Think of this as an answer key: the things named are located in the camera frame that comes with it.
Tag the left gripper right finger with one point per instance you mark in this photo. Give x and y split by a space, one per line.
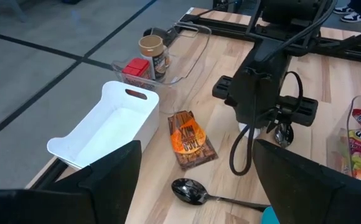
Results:
298 193

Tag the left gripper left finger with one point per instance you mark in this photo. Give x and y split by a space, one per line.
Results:
115 186

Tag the clear plastic bin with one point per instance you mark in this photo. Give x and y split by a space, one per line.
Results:
339 149
193 56

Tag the tan-lid spice jar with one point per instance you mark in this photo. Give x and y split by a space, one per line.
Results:
154 53

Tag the red-lid spice container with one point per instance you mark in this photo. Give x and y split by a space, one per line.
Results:
135 67

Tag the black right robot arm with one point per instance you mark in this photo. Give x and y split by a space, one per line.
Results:
286 15

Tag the teal silicone spoon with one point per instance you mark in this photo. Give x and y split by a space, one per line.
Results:
269 217

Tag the white plastic bin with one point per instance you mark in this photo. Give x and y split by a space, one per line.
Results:
112 130

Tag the brown orange taco mix packet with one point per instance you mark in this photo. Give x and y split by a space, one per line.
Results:
188 140

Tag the person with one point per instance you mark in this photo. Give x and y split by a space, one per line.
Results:
353 14

